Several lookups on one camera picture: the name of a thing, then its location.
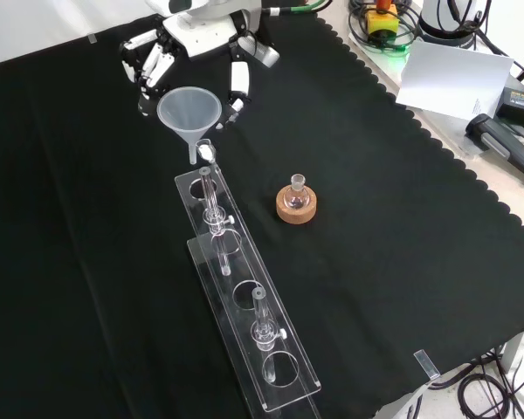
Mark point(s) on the black power adapter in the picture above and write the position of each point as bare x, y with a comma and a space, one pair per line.
521, 102

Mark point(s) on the clear acrylic funnel stand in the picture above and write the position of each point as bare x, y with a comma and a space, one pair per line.
249, 270

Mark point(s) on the white bench leg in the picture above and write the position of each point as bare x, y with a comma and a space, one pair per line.
517, 353

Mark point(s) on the translucent plastic funnel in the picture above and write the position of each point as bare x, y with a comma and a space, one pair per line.
188, 109

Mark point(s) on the clear tape strip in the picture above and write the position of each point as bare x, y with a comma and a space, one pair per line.
426, 363

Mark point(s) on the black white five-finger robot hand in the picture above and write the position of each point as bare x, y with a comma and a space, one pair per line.
201, 39

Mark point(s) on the pale board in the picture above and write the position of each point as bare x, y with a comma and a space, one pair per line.
454, 78

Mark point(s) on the clear weighing funnel white powder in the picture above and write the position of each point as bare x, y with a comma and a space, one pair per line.
205, 152

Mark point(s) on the black bench cloth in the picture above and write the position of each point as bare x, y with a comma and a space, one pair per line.
375, 262

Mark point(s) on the yellow emergency stop button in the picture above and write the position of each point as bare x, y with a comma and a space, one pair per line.
382, 22

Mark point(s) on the black handheld device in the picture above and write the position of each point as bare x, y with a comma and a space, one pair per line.
489, 131

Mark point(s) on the grey tape strip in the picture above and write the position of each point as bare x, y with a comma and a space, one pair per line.
93, 39

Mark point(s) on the clear round-bottom glass flask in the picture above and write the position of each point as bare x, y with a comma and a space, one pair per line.
298, 198

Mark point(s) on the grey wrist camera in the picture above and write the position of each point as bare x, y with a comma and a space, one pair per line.
264, 54

